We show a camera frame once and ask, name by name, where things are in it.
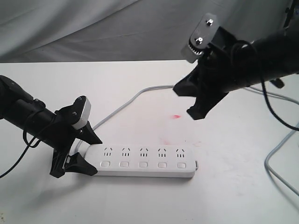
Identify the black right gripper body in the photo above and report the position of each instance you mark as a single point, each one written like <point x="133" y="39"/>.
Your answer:
<point x="219" y="67"/>

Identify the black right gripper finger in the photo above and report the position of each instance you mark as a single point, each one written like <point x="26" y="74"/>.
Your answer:
<point x="204" y="103"/>
<point x="188" y="86"/>

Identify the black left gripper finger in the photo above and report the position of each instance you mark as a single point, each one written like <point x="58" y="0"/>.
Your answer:
<point x="89" y="136"/>
<point x="77" y="164"/>

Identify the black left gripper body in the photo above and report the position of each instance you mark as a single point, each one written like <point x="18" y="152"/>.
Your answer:
<point x="63" y="135"/>

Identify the white five-outlet power strip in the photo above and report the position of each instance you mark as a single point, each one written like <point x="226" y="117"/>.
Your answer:
<point x="166" y="161"/>

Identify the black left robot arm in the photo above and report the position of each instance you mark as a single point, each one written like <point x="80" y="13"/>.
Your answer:
<point x="29" y="114"/>

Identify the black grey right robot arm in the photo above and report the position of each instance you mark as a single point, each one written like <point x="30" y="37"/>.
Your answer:
<point x="271" y="58"/>

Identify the black tripod stand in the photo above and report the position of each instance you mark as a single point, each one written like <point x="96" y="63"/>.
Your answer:
<point x="289" y="13"/>

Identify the grey backdrop cloth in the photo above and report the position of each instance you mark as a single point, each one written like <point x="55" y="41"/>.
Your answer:
<point x="123" y="30"/>

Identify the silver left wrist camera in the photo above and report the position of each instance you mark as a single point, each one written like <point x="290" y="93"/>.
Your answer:
<point x="80" y="111"/>

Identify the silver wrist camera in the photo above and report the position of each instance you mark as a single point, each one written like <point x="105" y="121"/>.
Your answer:
<point x="200" y="37"/>
<point x="80" y="111"/>

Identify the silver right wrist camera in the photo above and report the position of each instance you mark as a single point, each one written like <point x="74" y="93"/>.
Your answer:
<point x="200" y="37"/>

